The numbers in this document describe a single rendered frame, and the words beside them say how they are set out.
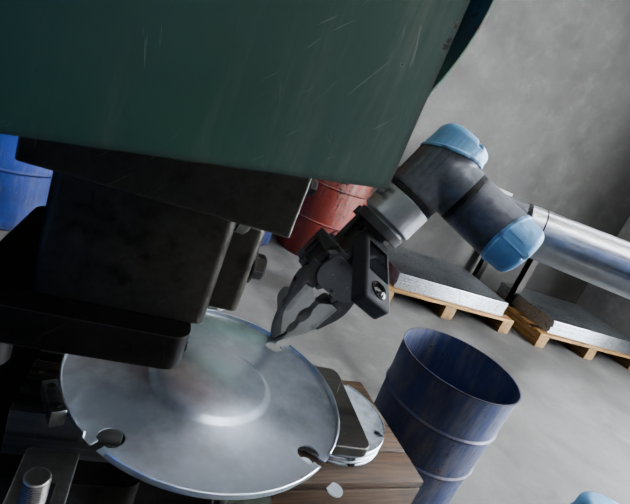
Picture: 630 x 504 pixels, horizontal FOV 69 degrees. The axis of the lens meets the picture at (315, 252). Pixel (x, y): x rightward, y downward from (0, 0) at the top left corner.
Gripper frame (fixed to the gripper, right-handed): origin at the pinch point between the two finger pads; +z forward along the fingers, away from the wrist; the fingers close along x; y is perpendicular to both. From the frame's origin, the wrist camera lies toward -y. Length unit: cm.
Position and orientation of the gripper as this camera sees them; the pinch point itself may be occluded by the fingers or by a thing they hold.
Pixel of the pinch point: (280, 334)
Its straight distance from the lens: 61.9
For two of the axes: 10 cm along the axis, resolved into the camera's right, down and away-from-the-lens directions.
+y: -2.6, -4.0, 8.8
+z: -7.1, 7.0, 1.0
